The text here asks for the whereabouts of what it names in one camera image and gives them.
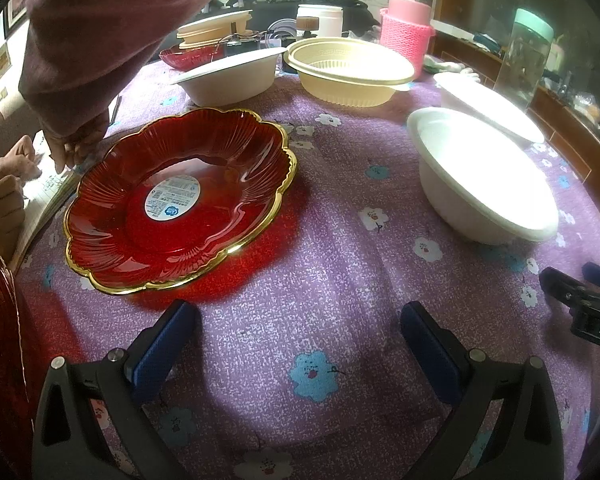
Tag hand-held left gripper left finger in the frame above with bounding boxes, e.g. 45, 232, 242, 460
32, 299, 198, 480

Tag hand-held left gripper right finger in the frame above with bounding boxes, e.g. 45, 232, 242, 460
400, 301, 565, 480

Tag white disposable bowl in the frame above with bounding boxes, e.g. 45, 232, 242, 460
407, 106, 560, 246
432, 72, 546, 145
170, 47, 287, 108

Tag cream ribbed plastic bowl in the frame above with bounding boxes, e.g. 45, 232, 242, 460
283, 37, 416, 108

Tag another person's forearm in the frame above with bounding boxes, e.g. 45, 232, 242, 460
19, 0, 261, 136

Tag purple floral tablecloth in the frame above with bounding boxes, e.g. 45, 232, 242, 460
15, 45, 600, 480

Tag assorted clutter pile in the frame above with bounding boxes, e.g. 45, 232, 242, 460
555, 70, 600, 161

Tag open paper notebook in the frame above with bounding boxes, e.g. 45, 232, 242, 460
10, 130, 88, 271

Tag white thermos cup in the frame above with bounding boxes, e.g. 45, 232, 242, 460
549, 35, 567, 76

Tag clear bottle with mint lid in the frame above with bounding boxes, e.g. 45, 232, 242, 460
495, 7, 555, 106

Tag white work gloves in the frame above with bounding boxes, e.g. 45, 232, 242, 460
422, 55, 481, 81

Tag glass bottle with pink sleeve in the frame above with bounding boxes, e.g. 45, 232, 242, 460
380, 0, 436, 81

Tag cream shallow plastic bowl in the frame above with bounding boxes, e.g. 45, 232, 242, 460
176, 9, 254, 36

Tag black leather sofa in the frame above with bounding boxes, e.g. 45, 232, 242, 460
200, 0, 381, 36

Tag white plastic jar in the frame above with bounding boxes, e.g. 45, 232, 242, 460
296, 4, 343, 40

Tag framed horse painting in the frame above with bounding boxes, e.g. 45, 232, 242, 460
5, 0, 31, 31

